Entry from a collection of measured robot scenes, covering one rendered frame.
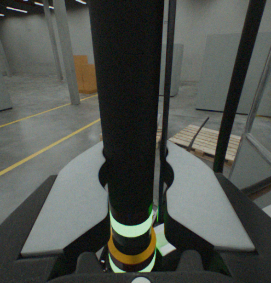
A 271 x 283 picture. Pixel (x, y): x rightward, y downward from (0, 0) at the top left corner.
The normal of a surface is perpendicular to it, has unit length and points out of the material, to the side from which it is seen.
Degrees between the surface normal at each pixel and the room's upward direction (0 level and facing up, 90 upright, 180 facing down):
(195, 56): 90
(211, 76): 90
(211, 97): 90
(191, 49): 90
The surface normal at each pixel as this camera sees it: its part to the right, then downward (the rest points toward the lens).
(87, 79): -0.36, 0.43
